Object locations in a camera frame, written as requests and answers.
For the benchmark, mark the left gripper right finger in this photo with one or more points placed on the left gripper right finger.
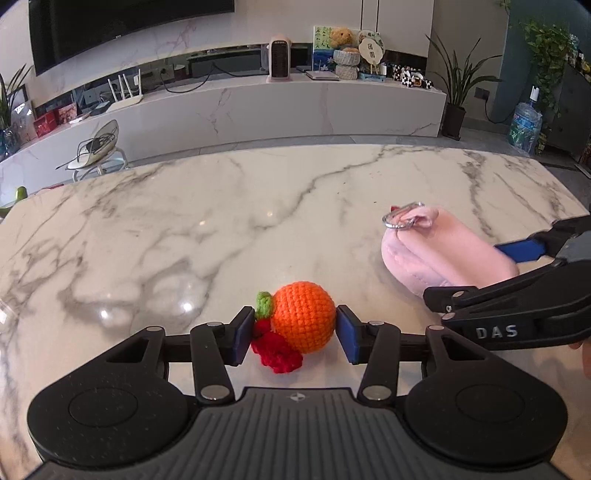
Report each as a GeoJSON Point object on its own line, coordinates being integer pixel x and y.
{"type": "Point", "coordinates": [380, 347]}

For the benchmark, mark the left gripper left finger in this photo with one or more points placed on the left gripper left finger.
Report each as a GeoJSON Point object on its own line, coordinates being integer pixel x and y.
{"type": "Point", "coordinates": [209, 348]}

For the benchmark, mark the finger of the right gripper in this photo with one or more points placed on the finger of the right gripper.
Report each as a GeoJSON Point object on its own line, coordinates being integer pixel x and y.
{"type": "Point", "coordinates": [511, 299]}
{"type": "Point", "coordinates": [530, 249]}

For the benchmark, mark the pink fabric pouch with ring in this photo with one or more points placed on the pink fabric pouch with ring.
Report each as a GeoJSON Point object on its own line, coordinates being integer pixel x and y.
{"type": "Point", "coordinates": [425, 247]}

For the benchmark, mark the orange crochet fruit keychain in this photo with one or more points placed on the orange crochet fruit keychain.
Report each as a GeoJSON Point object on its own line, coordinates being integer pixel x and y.
{"type": "Point", "coordinates": [296, 320]}

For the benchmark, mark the blue water bottle jug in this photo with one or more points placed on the blue water bottle jug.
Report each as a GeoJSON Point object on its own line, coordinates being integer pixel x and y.
{"type": "Point", "coordinates": [526, 124]}

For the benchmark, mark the potted plant black pot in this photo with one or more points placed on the potted plant black pot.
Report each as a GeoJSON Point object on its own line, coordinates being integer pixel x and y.
{"type": "Point", "coordinates": [459, 79]}

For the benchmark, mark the black white cow figurine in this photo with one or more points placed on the black white cow figurine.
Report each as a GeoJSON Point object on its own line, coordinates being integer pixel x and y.
{"type": "Point", "coordinates": [411, 78]}

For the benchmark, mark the white baby bouncer chair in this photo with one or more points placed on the white baby bouncer chair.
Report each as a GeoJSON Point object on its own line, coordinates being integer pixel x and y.
{"type": "Point", "coordinates": [98, 155]}

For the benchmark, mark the white marble tv cabinet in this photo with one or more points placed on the white marble tv cabinet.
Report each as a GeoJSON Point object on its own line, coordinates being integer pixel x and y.
{"type": "Point", "coordinates": [229, 111]}

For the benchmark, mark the green toy on floor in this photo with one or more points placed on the green toy on floor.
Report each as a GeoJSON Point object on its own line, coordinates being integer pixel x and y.
{"type": "Point", "coordinates": [21, 194]}

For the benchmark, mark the white wifi router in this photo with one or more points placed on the white wifi router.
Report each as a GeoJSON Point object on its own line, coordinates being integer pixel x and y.
{"type": "Point", "coordinates": [125, 92]}

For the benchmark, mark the round paper fan decoration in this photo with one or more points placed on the round paper fan decoration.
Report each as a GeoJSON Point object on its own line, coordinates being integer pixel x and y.
{"type": "Point", "coordinates": [372, 50]}

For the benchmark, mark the small teddy bear on shelf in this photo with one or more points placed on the small teddy bear on shelf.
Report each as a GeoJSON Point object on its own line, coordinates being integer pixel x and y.
{"type": "Point", "coordinates": [340, 37]}

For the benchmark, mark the pink white space heater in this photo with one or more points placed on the pink white space heater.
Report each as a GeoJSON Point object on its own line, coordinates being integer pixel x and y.
{"type": "Point", "coordinates": [278, 58]}

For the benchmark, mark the black wall television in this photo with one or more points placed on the black wall television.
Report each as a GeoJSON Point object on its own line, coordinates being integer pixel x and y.
{"type": "Point", "coordinates": [62, 29]}

